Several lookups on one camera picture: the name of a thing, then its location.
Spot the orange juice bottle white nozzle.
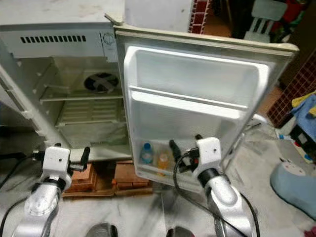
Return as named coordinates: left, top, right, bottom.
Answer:
left=157, top=153, right=169, bottom=171

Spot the white fridge body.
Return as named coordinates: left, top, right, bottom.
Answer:
left=0, top=0, right=127, bottom=162

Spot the small bottle blue label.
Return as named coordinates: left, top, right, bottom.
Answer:
left=141, top=142, right=154, bottom=165

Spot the wooden pallet board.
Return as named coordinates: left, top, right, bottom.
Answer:
left=62, top=188, right=154, bottom=199

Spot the red brick stack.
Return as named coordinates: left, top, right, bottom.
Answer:
left=67, top=160, right=152, bottom=193

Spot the grey left robot leg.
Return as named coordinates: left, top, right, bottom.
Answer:
left=89, top=222, right=119, bottom=237

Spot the grey robot leg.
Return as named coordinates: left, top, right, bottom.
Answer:
left=165, top=227, right=188, bottom=237
left=89, top=222, right=119, bottom=237

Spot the grey right robot leg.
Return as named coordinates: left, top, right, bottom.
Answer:
left=165, top=227, right=188, bottom=237

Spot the blue cloth pile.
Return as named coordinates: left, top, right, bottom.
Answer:
left=290, top=91, right=316, bottom=132

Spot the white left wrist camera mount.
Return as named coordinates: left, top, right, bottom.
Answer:
left=43, top=146, right=71, bottom=191

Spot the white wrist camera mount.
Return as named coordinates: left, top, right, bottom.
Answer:
left=43, top=146, right=71, bottom=191
left=196, top=137, right=222, bottom=179

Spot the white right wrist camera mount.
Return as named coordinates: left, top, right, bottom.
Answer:
left=196, top=137, right=222, bottom=179

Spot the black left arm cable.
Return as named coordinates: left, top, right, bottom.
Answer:
left=0, top=153, right=47, bottom=235

